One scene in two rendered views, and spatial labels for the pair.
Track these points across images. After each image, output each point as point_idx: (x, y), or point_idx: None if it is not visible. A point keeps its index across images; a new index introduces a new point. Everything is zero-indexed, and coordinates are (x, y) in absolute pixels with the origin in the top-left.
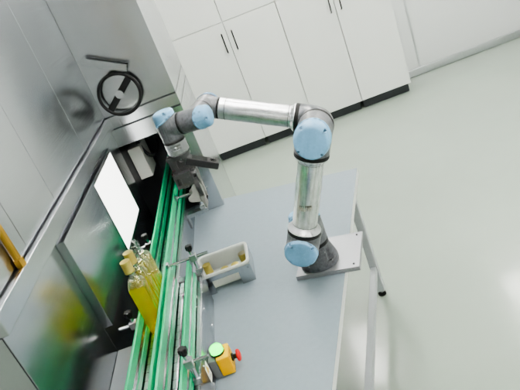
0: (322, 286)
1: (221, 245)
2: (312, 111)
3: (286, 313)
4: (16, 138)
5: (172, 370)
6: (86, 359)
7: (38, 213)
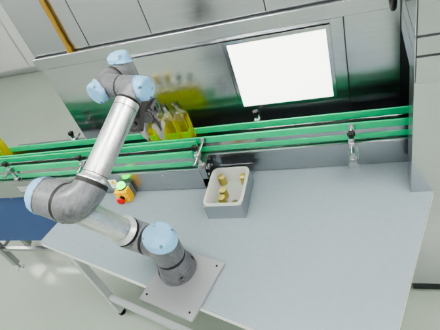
0: (149, 265)
1: (297, 191)
2: (50, 189)
3: None
4: None
5: None
6: None
7: (117, 34)
